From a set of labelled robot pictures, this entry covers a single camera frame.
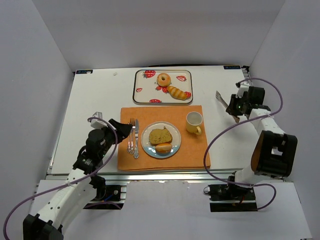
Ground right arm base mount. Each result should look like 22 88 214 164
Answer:
203 184 258 213

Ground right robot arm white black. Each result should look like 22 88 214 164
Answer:
226 84 298 190

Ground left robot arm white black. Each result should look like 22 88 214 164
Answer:
22 116 132 240

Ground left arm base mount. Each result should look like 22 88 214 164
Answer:
84 185 127 210

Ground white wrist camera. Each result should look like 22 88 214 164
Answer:
236 81 250 98
87 111 105 129

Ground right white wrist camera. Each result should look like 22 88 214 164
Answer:
236 81 250 98

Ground metal serving tongs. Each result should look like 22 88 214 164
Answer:
215 91 240 124

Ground round sesame bun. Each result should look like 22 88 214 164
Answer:
155 142 173 154

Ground orange cloth placemat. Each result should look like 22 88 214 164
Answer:
117 105 208 171

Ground round plate blue white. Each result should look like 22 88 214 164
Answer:
141 121 182 159

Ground silver fork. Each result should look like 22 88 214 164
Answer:
129 118 136 155

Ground silver table knife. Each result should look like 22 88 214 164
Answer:
133 119 139 159

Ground sliced loaf bread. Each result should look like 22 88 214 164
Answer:
148 126 173 146

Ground bagel with hole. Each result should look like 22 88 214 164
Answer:
156 73 171 87

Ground left blue table label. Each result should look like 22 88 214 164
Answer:
75 69 93 75

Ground striped long bread roll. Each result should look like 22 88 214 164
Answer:
167 85 187 101

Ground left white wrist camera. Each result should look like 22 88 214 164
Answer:
87 111 105 129

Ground yellow mug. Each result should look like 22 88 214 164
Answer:
186 111 203 135

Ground strawberry pattern tray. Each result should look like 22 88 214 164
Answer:
132 69 193 105

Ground right blue table label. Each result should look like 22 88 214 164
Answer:
223 65 241 70

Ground blue table label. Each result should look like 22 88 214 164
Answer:
223 65 241 70
75 69 93 75

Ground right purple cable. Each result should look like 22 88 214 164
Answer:
203 77 284 211

